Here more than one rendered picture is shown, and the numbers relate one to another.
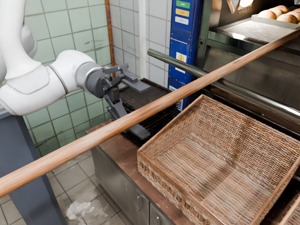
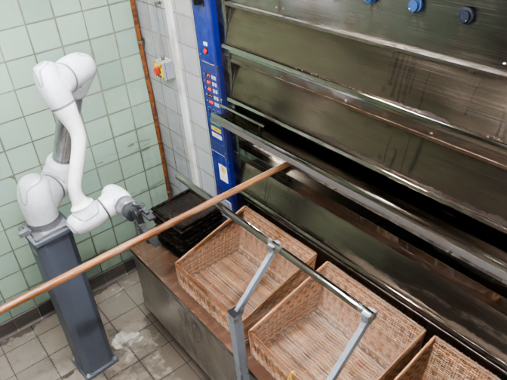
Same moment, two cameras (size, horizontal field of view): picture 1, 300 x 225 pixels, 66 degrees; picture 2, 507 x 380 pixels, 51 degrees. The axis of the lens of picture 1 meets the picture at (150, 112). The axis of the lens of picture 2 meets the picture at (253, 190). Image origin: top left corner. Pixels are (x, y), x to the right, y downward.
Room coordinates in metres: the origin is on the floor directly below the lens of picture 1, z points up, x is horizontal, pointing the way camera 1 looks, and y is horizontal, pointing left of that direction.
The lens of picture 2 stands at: (-1.22, -0.56, 2.48)
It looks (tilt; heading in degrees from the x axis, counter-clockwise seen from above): 34 degrees down; 5
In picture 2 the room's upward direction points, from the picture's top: 5 degrees counter-clockwise
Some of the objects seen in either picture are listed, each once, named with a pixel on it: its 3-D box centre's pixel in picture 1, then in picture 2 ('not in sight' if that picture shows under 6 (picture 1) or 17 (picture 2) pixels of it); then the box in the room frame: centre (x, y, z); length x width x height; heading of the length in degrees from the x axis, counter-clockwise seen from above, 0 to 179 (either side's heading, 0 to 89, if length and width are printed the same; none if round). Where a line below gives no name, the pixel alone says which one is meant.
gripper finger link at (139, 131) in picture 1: (137, 129); (154, 241); (0.46, 0.03, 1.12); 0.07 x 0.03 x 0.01; 42
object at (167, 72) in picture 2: not in sight; (164, 68); (1.56, 0.14, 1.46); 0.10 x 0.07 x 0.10; 41
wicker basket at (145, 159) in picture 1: (214, 160); (244, 269); (0.72, -0.30, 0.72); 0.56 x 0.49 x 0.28; 42
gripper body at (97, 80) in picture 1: (106, 88); (135, 215); (0.56, 0.12, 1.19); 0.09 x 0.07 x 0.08; 42
